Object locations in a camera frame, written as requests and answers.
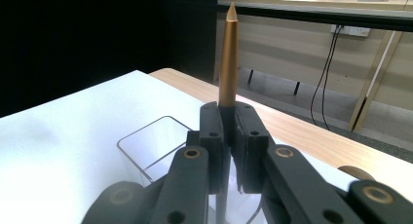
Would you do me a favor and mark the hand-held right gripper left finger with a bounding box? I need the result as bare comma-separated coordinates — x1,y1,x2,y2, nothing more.
149,101,229,224

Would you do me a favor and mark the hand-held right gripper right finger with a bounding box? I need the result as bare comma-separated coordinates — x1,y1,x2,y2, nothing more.
231,100,365,224

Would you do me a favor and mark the clear plastic organizer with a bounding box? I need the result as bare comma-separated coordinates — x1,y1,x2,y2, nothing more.
116,115,271,224

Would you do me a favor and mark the black pen with gold end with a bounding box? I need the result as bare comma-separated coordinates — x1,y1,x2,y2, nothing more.
215,2,240,224

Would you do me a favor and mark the wooden table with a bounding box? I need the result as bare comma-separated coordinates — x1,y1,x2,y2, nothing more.
149,67,413,193

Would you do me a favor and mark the brown round table grommet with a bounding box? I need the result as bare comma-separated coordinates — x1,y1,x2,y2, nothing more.
337,165,376,182

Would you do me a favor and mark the white table mat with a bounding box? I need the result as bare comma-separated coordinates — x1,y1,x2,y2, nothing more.
0,69,362,224

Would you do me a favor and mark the beige desk leg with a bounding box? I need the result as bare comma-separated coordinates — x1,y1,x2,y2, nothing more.
347,30,404,133

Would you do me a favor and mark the beige background desk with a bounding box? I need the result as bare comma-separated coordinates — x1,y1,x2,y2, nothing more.
217,0,413,12

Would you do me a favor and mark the black power cable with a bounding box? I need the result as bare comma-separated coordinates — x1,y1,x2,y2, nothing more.
320,24,344,131
310,24,341,127

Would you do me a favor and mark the white wall outlet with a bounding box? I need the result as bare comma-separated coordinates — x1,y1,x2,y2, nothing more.
329,23,371,38

